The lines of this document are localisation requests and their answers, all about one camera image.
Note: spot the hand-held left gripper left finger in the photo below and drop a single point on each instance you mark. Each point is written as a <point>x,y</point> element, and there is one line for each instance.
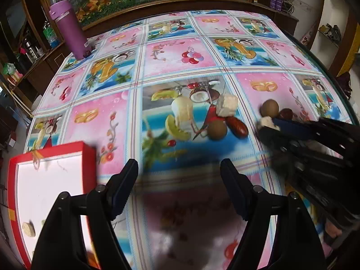
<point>123,191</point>

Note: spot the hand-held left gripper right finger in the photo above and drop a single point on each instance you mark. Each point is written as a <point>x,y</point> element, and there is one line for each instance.
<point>234,191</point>

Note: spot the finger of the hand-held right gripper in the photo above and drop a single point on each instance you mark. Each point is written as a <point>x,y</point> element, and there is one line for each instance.
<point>278,140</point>
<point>292,128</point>

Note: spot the red date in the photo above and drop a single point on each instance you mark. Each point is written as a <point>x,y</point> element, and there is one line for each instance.
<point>285,114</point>
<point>238,126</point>

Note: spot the small white fruit chunk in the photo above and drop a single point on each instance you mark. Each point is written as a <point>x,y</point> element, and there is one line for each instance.
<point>265,122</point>

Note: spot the brown round fruit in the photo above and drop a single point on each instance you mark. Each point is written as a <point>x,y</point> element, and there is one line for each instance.
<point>270,107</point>
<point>217,130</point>

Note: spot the white cube fruit piece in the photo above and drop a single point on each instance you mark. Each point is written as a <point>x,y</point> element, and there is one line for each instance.
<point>227,105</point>

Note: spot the red cardboard box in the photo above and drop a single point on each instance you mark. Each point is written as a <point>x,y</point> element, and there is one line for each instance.
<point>50,180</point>

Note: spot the beige fruit slice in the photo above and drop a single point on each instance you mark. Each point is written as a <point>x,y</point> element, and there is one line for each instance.
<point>28,229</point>

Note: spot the dark red cloth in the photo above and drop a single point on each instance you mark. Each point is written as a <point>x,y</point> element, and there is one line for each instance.
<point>344,83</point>

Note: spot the pink printed bag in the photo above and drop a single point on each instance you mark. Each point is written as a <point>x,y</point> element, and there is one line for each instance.
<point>306,36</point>

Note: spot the dark shoes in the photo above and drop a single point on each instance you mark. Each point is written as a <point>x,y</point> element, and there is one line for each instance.
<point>333,32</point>

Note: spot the wooden cabinet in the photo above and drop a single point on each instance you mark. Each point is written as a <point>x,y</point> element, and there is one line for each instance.
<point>281,22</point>

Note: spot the purple spray can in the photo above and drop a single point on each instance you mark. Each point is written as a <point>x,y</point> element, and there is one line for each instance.
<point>272,0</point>
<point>279,1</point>

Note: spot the printed tablecloth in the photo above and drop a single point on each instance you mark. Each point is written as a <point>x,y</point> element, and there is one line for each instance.
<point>168,62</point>

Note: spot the wooden sideboard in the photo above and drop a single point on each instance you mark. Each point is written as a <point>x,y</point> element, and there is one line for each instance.
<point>42,67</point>

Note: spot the purple drinking bottle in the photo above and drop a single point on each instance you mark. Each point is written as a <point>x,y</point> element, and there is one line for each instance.
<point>69,31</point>

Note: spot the steel kettle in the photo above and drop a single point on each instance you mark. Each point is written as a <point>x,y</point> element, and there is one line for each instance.
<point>29,47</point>

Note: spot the green plastic bottle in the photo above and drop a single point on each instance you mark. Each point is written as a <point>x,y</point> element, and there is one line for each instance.
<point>50,35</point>

